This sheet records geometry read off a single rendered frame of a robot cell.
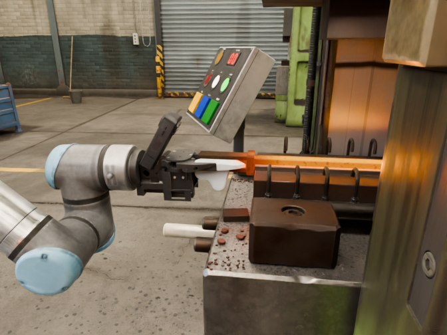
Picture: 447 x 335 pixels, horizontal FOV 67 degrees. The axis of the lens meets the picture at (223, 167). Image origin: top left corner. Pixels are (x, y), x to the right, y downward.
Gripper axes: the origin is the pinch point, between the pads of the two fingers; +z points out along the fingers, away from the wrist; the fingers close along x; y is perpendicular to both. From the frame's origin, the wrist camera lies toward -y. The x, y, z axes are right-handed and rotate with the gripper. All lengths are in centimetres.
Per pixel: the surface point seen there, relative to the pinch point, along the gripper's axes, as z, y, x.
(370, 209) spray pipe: 21.2, 4.1, 10.2
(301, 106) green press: 58, 68, -477
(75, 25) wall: -464, -78, -776
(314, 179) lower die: 13.1, 1.1, 6.1
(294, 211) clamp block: 9.2, 2.6, 14.9
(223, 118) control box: -7.8, 0.0, -38.5
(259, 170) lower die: 3.9, 1.0, 2.7
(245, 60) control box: -1.7, -16.0, -42.9
